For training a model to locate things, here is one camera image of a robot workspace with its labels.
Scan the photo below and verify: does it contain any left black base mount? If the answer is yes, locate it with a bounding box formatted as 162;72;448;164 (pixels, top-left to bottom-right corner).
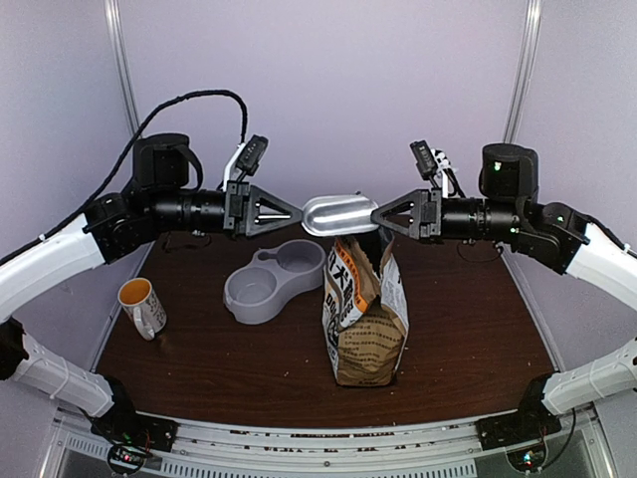
89;394;178;452

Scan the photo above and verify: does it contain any grey double pet bowl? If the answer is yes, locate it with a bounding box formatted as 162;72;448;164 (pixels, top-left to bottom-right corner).
223;239;326;325

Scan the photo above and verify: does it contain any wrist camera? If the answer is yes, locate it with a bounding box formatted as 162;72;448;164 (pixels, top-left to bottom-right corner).
218;134;269;190
409;140;457;198

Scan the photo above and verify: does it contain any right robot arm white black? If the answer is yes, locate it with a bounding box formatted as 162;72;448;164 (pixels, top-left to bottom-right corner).
370;143;636;440

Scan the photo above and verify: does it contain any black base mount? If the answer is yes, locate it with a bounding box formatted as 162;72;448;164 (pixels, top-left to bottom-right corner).
89;394;178;452
475;373;561;450

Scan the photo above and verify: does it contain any aluminium frame post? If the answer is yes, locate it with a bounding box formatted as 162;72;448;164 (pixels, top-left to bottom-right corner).
503;0;542;143
104;0;140;133

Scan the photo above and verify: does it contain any front aluminium rail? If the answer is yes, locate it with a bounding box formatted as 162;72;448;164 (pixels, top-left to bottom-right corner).
47;392;613;478

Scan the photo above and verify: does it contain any right aluminium frame post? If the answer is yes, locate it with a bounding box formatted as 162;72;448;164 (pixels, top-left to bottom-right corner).
503;0;542;143

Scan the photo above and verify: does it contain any brown white pet food bag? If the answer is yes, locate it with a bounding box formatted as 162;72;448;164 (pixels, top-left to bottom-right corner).
321;228;409;387

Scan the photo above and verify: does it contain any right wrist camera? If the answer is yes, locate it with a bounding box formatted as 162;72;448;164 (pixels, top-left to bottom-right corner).
409;140;457;198

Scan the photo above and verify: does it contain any left aluminium frame post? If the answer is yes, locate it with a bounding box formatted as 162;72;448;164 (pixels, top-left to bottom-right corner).
104;0;140;133

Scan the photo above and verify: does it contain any silver metal scoop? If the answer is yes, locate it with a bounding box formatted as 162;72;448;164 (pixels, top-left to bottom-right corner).
299;193;378;237

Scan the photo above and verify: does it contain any white patterned mug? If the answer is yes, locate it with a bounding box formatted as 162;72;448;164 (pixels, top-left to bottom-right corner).
117;277;167;342

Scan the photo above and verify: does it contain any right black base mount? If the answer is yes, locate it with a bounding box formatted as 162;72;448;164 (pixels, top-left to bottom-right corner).
475;373;561;450

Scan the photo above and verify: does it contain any black braided left cable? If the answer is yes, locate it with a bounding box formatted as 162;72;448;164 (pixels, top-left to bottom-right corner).
34;89;249;235

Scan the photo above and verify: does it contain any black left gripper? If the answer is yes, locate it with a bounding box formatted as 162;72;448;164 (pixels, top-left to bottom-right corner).
147;178;303;240

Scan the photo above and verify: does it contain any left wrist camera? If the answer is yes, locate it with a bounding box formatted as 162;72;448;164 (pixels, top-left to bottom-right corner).
218;134;269;190

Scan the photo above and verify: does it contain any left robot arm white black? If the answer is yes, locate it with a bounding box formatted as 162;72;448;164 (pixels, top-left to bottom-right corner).
1;133;303;442

